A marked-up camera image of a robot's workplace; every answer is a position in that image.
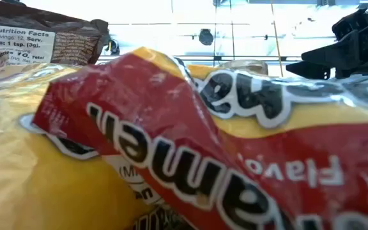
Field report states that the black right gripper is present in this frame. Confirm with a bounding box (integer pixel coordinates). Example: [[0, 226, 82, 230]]
[[285, 6, 368, 80]]

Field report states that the tan lid spice jar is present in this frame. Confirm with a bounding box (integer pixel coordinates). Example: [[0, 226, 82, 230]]
[[217, 59, 270, 77]]

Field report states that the ramen noodle packet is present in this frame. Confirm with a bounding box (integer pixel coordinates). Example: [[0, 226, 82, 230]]
[[31, 46, 368, 230], [0, 62, 159, 230]]

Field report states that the brown taco seasoning packet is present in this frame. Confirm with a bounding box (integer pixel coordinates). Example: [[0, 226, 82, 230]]
[[0, 0, 111, 70]]

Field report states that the black round fixture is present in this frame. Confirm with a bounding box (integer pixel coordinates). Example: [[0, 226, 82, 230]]
[[198, 27, 215, 46]]

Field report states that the dark background object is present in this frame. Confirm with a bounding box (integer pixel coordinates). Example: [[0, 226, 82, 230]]
[[105, 38, 121, 56]]

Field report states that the yellow cable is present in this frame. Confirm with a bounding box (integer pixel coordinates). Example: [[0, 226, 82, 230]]
[[269, 0, 284, 77]]

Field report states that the black table frame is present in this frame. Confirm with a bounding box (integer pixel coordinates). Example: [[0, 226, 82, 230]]
[[96, 54, 303, 63]]

